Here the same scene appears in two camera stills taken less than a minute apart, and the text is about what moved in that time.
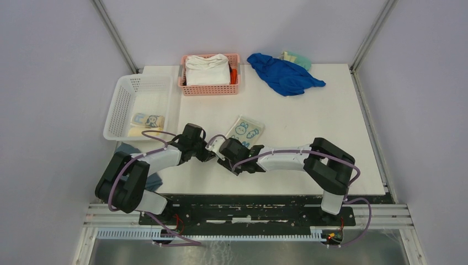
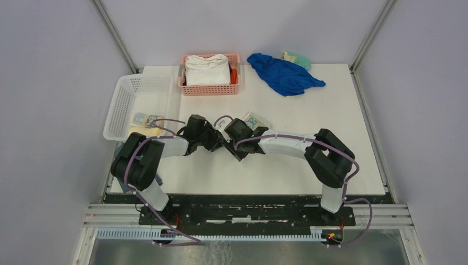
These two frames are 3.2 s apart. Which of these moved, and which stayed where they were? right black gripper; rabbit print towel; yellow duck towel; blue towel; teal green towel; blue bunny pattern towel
Moved: blue bunny pattern towel; right black gripper
Stayed: teal green towel; yellow duck towel; blue towel; rabbit print towel
